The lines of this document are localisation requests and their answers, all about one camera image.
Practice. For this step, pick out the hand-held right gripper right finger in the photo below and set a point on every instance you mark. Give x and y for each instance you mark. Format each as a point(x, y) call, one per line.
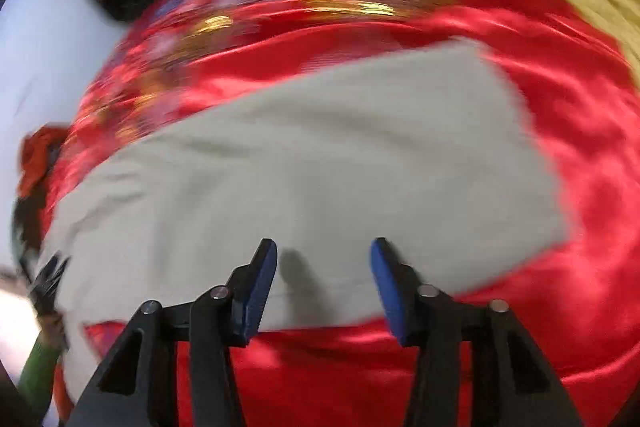
point(387, 289)

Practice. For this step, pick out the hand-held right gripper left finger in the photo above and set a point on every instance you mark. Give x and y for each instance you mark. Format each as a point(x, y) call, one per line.
point(260, 289)

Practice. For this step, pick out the grey pants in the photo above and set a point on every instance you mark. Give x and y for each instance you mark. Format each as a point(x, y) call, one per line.
point(300, 157)

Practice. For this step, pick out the person's left forearm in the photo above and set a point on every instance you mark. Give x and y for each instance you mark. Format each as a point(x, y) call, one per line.
point(40, 372)

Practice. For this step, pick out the orange cloth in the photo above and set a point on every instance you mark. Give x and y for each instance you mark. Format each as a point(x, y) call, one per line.
point(37, 157)

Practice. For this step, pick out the red embroidered satin blanket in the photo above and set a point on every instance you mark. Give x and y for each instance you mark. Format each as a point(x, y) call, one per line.
point(575, 132)

